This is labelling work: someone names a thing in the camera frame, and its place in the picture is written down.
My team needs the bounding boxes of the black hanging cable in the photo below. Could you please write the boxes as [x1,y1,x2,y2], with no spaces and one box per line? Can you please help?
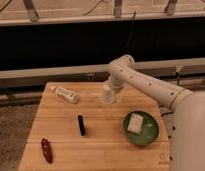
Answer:
[124,9,137,56]

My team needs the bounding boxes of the white sponge block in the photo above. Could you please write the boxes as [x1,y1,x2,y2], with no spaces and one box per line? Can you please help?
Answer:
[127,113,144,134]

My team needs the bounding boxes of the red chili pepper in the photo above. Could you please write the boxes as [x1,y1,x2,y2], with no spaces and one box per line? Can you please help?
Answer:
[41,138,53,164]

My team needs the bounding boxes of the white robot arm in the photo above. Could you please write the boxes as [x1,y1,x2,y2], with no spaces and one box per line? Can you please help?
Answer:
[108,55,205,171]

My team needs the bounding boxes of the white tube with orange cap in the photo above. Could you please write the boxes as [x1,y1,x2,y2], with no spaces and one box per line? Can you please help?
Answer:
[51,86,78,104]

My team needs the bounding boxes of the black eraser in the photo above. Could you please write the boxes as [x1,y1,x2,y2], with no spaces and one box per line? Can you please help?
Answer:
[78,115,85,136]

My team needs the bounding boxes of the white metal rail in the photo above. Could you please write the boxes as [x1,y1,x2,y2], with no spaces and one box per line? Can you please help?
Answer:
[0,57,205,80]

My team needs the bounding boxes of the green bowl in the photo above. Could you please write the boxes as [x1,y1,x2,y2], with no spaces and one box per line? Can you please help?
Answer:
[123,111,159,145]

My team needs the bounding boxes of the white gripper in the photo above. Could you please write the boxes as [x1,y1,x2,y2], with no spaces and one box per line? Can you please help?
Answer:
[108,76,124,92]

